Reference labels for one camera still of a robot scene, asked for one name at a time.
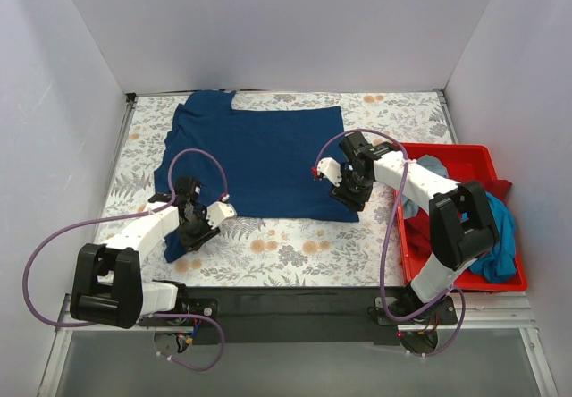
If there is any grey t shirt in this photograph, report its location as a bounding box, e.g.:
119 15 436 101
401 155 449 219

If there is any aluminium frame rail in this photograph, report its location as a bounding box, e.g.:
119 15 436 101
38 292 148 397

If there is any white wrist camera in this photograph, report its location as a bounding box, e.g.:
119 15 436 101
206 200 237 229
312 157 342 187

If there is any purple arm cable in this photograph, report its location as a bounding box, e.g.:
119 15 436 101
21 148 230 374
314 128 466 359

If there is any teal blue t shirt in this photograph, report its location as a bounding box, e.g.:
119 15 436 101
468 192 517 283

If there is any floral patterned table mat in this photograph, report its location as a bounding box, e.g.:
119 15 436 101
96 92 455 286

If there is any red t shirt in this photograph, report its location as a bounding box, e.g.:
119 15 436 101
404 179 512 255

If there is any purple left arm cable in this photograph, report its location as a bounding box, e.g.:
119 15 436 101
21 148 230 374

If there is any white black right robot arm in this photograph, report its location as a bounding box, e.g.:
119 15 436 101
313 129 500 324

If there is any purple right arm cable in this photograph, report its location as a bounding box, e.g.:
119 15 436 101
314 128 466 359

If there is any navy blue t shirt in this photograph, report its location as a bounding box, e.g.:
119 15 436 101
154 89 361 265

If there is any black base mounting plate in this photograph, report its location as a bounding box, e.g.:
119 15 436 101
137 285 459 348

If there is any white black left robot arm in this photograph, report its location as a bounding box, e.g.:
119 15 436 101
70 176 220 329

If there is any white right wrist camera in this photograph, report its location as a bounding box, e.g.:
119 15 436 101
312 157 342 187

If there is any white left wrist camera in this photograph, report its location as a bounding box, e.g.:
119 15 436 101
206 200 237 229

